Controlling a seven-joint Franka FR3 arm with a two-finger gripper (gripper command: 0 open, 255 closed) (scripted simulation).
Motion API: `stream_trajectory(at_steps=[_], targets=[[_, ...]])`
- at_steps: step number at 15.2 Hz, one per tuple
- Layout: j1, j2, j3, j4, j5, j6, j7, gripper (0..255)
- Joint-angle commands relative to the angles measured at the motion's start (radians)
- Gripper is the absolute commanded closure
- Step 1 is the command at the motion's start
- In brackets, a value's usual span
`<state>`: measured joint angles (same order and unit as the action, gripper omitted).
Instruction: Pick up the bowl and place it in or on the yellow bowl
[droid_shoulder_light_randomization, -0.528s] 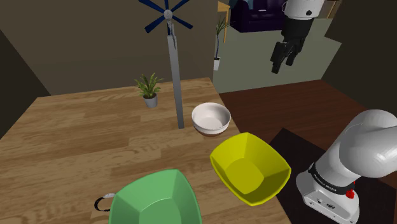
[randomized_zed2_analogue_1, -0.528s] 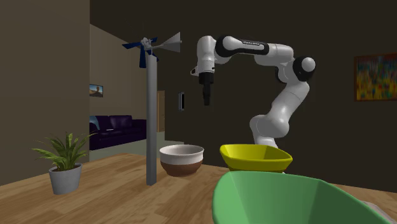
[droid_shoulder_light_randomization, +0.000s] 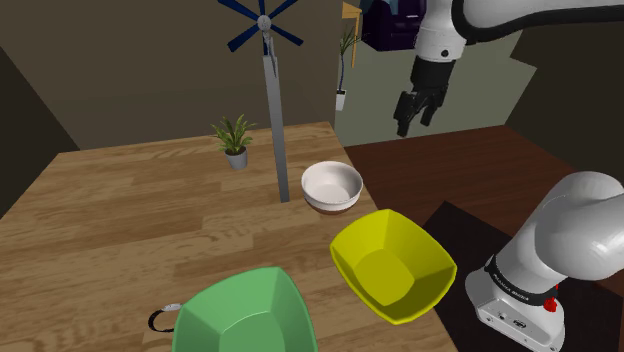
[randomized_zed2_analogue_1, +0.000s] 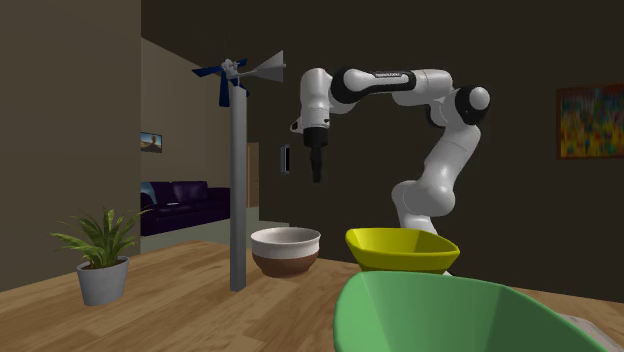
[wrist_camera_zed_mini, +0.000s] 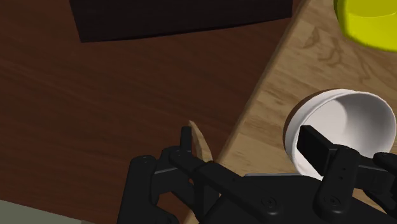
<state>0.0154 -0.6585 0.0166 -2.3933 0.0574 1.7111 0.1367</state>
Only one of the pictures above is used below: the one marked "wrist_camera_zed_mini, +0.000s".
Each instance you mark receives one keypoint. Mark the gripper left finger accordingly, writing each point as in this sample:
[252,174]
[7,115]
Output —
[139,186]

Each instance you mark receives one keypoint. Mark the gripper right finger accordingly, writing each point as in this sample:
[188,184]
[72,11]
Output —
[336,173]

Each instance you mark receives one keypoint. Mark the white bowl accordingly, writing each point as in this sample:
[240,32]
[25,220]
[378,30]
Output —
[353,121]

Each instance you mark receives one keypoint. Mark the light wooden table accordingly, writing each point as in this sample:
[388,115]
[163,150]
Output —
[310,71]

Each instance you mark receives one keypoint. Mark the yellow bowl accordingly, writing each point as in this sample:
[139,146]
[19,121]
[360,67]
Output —
[369,28]

